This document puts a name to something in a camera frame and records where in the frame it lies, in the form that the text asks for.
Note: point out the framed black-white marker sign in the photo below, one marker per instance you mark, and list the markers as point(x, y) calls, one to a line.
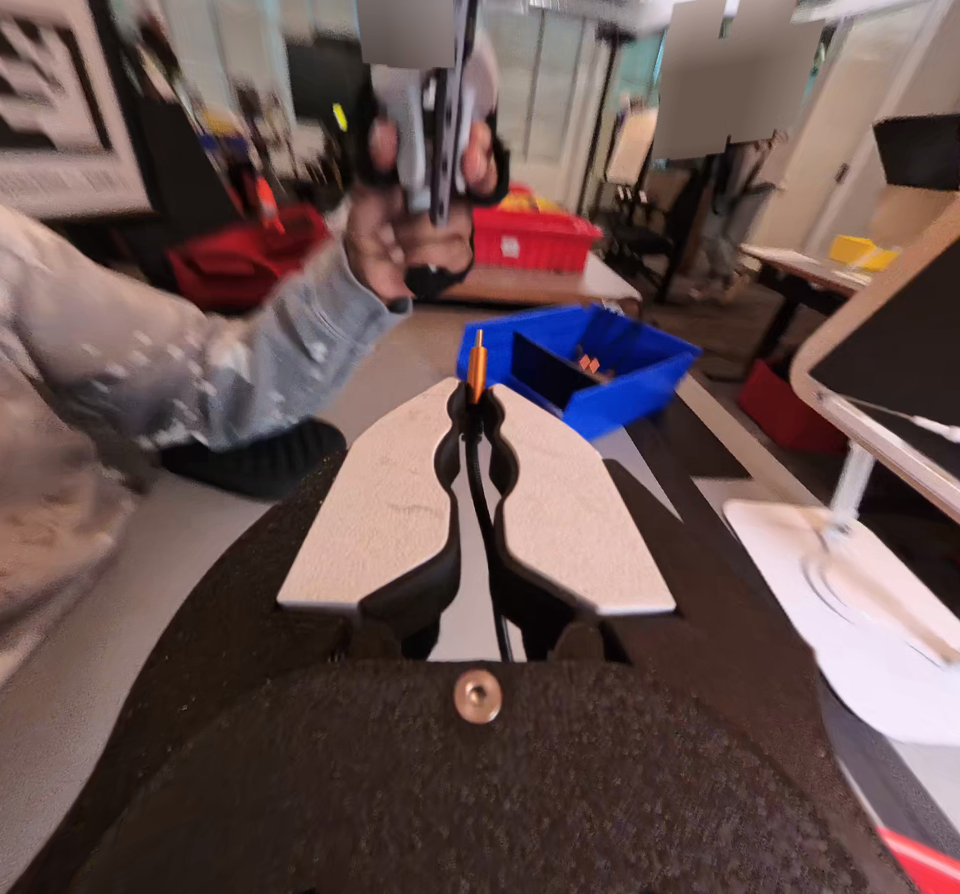
point(52, 83)

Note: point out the blue storage bin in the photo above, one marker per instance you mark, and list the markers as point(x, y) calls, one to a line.
point(637, 376)

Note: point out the long red storage bin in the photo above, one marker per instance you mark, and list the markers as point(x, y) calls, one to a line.
point(532, 241)

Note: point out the black floor lamp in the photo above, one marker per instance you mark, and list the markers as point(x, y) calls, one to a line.
point(600, 113)

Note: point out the red basket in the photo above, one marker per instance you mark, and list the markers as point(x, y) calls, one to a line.
point(240, 256)

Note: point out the white tablet stand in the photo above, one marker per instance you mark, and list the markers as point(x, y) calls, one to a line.
point(862, 609)

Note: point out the red storage crate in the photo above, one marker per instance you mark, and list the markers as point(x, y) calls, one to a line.
point(787, 406)

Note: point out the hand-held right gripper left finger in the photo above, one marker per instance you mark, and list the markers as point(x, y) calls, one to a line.
point(367, 519)

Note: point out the wooden work table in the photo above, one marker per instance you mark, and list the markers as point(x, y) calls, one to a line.
point(540, 285)

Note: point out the person's left forearm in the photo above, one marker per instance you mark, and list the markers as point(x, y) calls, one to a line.
point(187, 354)

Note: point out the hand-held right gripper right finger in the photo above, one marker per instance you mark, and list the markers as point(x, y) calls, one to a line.
point(585, 526)

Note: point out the yellow storage bin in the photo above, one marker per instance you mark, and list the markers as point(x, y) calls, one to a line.
point(862, 252)

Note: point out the person's left hand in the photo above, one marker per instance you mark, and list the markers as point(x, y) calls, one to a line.
point(397, 248)

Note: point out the orange traffic cone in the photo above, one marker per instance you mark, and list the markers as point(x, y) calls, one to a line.
point(268, 205)

